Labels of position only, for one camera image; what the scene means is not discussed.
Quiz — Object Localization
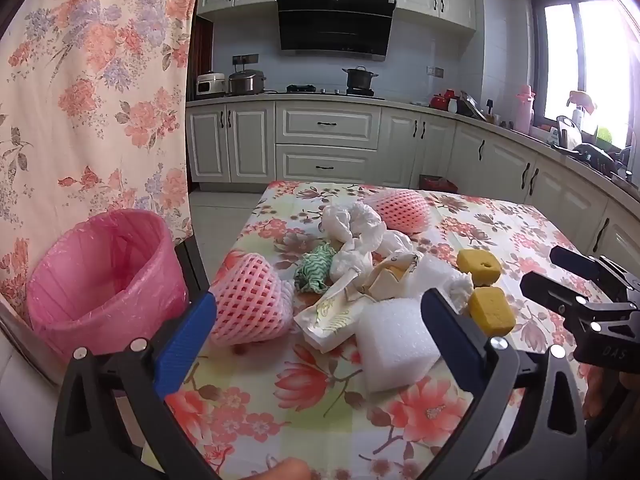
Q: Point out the pink bagged waste bin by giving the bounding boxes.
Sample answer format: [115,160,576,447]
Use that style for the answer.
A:
[25,208,190,361]

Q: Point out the metal tray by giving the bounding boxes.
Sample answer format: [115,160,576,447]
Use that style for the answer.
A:
[457,91,488,121]

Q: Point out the black cooking pot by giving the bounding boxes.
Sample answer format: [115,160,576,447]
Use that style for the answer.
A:
[342,66,379,95]

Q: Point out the floral tablecloth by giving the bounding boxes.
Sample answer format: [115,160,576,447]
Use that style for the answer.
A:
[142,180,621,480]

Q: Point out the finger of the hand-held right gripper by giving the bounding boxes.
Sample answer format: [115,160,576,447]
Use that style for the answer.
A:
[520,271,640,333]
[549,246,640,306]

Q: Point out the pink cloth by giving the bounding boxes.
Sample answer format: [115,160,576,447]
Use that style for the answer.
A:
[567,90,598,116]

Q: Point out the floral cloth cover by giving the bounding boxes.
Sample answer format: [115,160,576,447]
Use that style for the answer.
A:
[0,0,203,321]

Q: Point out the silver pressure cooker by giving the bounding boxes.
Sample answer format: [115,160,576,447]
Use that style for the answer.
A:
[228,69,267,96]

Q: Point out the white rice cooker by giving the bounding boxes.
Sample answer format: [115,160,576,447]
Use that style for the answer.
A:
[195,72,227,98]

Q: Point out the white foam sheet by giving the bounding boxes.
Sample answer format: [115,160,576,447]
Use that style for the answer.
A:
[400,252,458,301]

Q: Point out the pink thermos flask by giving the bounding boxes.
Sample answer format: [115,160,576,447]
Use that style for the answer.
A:
[515,84,537,133]

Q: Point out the red floor bin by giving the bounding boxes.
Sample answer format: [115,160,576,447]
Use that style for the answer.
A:
[419,174,458,193]

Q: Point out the yellow sponge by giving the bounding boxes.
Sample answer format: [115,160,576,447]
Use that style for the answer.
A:
[467,286,517,337]
[456,248,502,277]

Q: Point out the green patterned wrapper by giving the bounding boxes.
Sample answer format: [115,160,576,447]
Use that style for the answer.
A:
[294,242,337,293]

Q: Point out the person's right hand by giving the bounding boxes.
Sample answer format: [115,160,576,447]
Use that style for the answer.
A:
[582,362,623,423]

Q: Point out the cream paper carton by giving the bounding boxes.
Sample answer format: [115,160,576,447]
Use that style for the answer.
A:
[360,252,426,301]

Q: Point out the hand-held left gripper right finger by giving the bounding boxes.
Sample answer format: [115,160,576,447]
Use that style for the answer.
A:
[421,287,586,480]

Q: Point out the white foam block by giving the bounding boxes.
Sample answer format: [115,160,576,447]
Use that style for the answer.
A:
[355,297,441,393]

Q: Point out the black range hood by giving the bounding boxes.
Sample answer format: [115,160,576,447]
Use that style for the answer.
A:
[276,0,397,63]

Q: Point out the black gas stove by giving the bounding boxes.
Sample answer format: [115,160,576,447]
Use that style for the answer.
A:
[286,84,386,100]

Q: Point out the kitchen window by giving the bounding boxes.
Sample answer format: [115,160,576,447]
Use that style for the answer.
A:
[527,0,640,148]

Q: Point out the cream printed paper wrapper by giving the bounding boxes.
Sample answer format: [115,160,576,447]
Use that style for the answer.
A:
[292,270,381,353]

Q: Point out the white lower kitchen cabinets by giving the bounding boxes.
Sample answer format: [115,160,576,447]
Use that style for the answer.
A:
[186,100,640,281]

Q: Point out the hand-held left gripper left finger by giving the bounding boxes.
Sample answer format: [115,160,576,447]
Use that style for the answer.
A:
[51,292,221,480]

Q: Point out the pink foam fruit net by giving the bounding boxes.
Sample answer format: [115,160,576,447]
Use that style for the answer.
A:
[207,251,296,348]
[363,189,432,235]

